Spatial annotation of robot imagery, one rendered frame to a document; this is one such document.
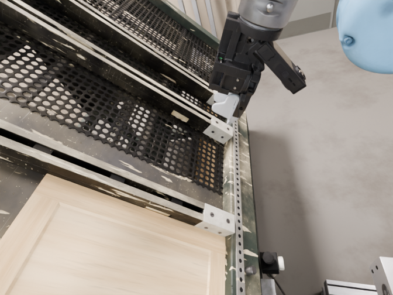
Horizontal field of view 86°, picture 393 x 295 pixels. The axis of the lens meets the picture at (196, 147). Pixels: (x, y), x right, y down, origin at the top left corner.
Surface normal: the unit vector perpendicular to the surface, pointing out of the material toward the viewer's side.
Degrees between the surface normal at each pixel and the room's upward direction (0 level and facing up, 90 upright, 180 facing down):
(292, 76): 88
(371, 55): 89
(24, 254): 50
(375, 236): 0
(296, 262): 0
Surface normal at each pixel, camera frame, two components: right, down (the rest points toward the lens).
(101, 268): 0.55, -0.52
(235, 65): 0.18, -0.62
